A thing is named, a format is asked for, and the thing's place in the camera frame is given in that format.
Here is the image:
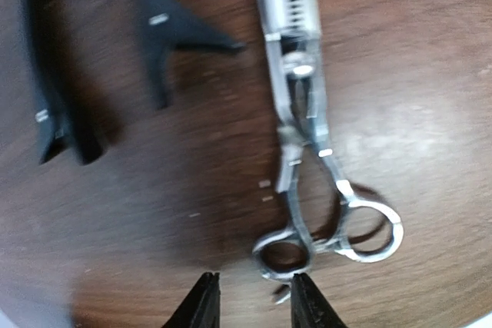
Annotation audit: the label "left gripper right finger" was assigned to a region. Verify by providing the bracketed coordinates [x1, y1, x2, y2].
[291, 273, 347, 328]

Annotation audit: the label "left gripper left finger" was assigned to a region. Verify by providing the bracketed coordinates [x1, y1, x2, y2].
[162, 272, 220, 328]

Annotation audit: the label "silver thinning shears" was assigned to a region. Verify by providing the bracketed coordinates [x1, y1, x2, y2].
[252, 0, 404, 304]

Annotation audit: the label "black hair clip left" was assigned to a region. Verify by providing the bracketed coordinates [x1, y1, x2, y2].
[20, 0, 104, 165]

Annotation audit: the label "black hair clip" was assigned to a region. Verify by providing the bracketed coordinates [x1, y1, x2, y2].
[138, 0, 245, 109]
[20, 0, 104, 165]

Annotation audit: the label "black hair clip right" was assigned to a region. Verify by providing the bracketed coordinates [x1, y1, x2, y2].
[138, 0, 245, 109]

